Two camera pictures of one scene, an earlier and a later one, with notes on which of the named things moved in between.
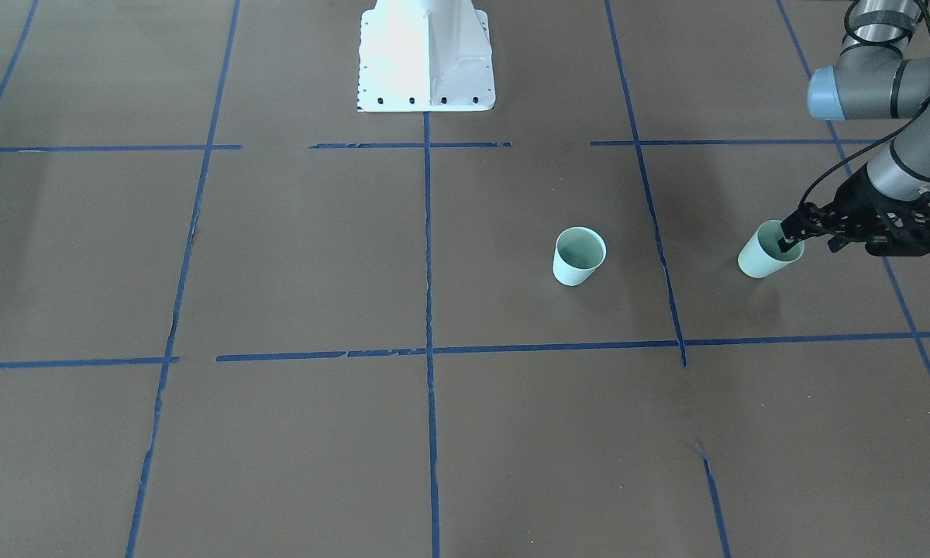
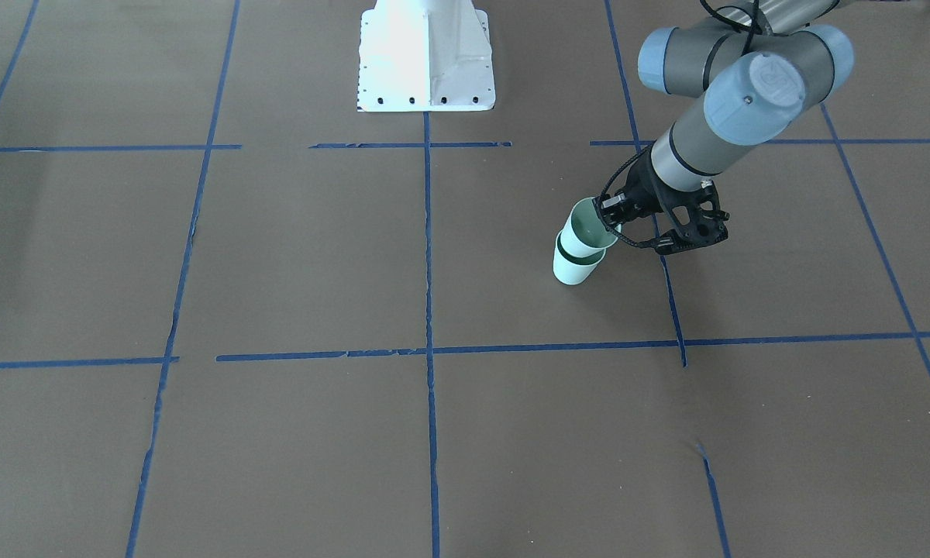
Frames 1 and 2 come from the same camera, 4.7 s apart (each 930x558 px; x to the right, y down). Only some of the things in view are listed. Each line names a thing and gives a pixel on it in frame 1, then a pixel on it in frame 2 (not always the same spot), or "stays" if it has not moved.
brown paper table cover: (216, 310) stays
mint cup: (578, 252) stays
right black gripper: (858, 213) to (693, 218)
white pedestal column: (425, 55) stays
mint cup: (761, 256) to (583, 233)
